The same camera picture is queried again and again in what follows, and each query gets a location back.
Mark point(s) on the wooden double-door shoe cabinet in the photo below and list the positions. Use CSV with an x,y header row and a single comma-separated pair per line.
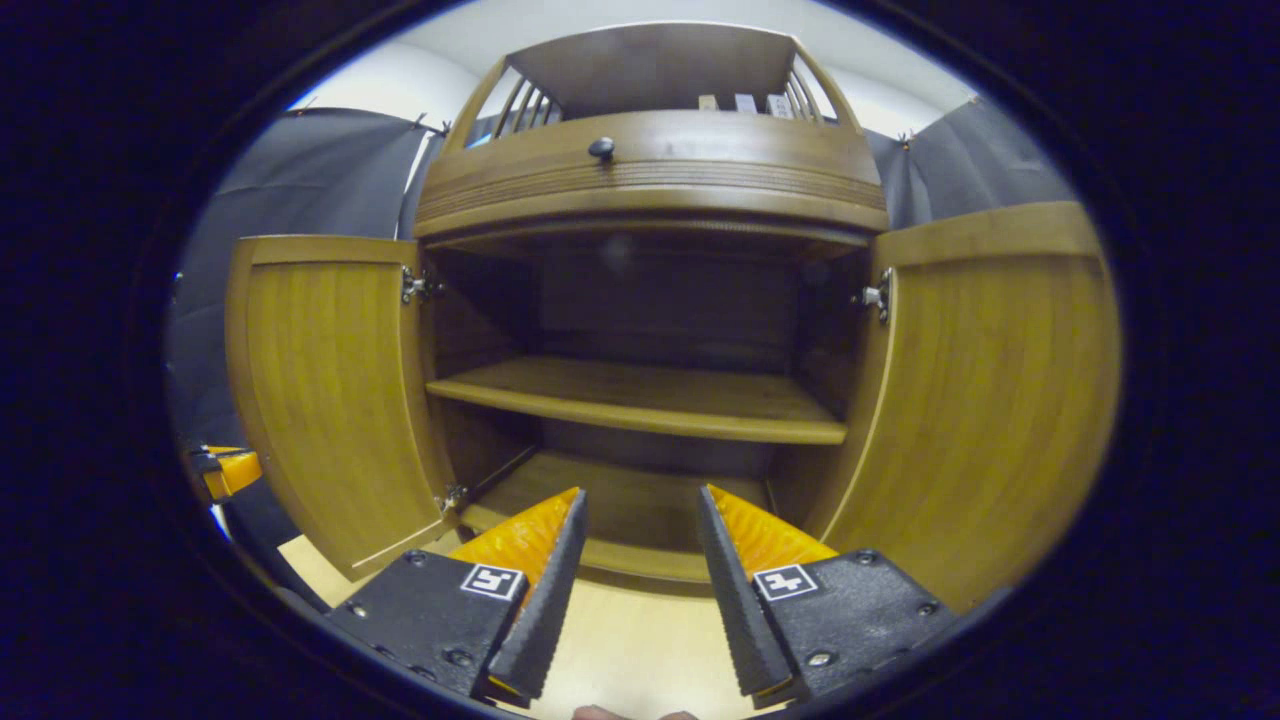
x,y
650,190

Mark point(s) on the round black drawer knob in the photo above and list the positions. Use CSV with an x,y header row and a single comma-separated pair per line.
x,y
601,149

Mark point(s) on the wooden cabinet door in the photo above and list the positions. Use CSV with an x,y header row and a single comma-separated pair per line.
x,y
330,400
990,400

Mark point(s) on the wooden inner cabinet shelf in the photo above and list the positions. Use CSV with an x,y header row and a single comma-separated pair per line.
x,y
640,395

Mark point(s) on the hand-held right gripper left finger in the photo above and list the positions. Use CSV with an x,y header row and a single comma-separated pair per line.
x,y
440,610

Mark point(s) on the wooden drawer front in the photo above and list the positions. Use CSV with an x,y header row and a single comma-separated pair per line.
x,y
700,175

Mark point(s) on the silver door hinge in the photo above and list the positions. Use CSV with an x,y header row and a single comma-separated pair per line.
x,y
876,296
418,286
452,498

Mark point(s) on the black backdrop cloth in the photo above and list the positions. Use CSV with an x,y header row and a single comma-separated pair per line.
x,y
300,170

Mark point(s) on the grey book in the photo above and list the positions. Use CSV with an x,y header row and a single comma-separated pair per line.
x,y
779,105

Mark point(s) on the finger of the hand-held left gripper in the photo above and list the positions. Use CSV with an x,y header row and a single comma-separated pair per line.
x,y
240,472

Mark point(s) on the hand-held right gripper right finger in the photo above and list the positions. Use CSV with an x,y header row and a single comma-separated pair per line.
x,y
850,610

